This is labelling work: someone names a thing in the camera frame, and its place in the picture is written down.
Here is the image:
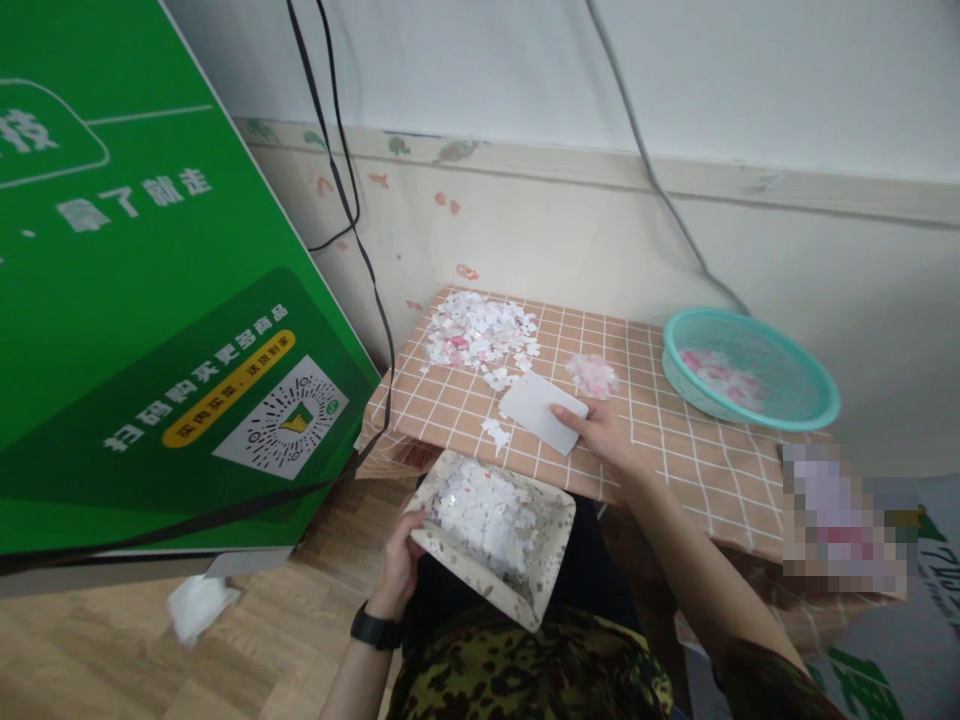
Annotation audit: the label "crumpled white tissue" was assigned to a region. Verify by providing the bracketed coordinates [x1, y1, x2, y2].
[166, 574, 243, 651]

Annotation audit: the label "person's body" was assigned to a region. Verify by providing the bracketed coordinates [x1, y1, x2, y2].
[386, 604, 676, 720]

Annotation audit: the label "small pink paper scrap pile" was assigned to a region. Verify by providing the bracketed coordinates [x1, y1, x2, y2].
[563, 352, 622, 399]

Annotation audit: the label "person's right hand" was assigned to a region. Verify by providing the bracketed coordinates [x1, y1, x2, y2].
[551, 398, 648, 482]

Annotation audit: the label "peach grid tablecloth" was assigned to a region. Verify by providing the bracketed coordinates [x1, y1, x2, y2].
[353, 283, 909, 654]

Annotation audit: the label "white rectangular card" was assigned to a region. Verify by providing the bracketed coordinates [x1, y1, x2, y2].
[497, 369, 591, 457]

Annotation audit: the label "pile of white paper scraps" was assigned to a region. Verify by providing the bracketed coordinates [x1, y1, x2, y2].
[431, 458, 540, 579]

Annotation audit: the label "heap of white pink confetti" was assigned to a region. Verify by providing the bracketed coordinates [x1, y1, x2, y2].
[421, 290, 541, 393]

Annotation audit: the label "pink white scraps in basket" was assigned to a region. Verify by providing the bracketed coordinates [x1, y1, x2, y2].
[678, 346, 768, 410]

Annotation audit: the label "few white scraps by card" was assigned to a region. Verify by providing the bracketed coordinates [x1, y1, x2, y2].
[479, 417, 514, 457]

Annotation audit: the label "white green printed sack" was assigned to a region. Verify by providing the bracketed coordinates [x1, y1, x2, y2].
[806, 473, 960, 720]

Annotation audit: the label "person's left hand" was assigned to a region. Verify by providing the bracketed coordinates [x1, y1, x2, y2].
[368, 510, 427, 621]

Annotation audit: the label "teal plastic basket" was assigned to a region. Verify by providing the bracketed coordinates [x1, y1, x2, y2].
[662, 307, 842, 432]

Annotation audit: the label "grey cable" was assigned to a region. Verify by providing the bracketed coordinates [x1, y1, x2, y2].
[584, 0, 753, 318]

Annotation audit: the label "beige floral fabric tray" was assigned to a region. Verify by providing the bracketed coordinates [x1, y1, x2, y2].
[404, 449, 577, 634]

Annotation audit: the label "green vending machine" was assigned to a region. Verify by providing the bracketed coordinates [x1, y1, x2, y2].
[0, 0, 385, 601]

